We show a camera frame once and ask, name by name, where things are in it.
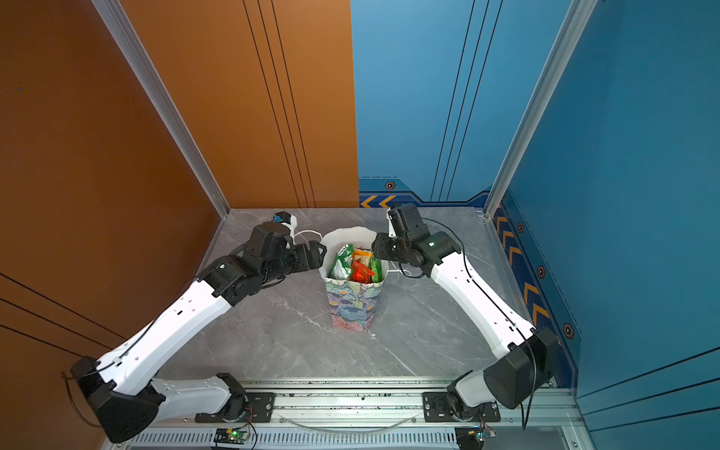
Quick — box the green white snack packet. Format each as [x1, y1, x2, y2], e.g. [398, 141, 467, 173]
[329, 244, 354, 281]

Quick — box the aluminium corner post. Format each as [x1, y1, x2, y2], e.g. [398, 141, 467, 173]
[484, 0, 598, 221]
[92, 0, 231, 219]

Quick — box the aluminium left corner post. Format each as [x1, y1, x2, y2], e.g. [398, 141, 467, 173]
[92, 0, 231, 219]

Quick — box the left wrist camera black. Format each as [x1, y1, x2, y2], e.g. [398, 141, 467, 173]
[273, 211, 297, 238]

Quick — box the red small snack packet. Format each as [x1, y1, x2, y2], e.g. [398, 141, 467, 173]
[350, 260, 375, 284]

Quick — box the right circuit board green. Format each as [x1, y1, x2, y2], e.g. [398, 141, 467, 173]
[455, 427, 497, 450]

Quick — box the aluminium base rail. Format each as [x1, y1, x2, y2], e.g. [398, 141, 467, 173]
[125, 377, 594, 449]

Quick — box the green Lays chips bag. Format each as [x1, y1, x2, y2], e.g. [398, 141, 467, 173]
[369, 256, 384, 283]

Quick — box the left circuit board green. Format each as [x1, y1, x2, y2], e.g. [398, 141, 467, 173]
[213, 427, 252, 447]

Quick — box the aluminium right corner post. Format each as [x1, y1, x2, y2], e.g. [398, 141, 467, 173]
[484, 0, 598, 221]

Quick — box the circuit board green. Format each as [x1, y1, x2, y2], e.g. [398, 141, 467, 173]
[213, 427, 252, 447]
[455, 427, 497, 450]

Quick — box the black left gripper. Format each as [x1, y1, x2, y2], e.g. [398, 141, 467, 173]
[261, 238, 328, 288]

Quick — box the floral paper bag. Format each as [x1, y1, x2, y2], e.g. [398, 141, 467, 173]
[302, 227, 391, 332]

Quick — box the orange yellow snack packet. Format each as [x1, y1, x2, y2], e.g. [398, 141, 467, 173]
[352, 249, 373, 266]

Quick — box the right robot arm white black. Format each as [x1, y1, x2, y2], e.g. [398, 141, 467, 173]
[372, 204, 561, 421]

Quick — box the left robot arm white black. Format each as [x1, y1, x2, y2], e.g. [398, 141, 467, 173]
[71, 213, 327, 444]

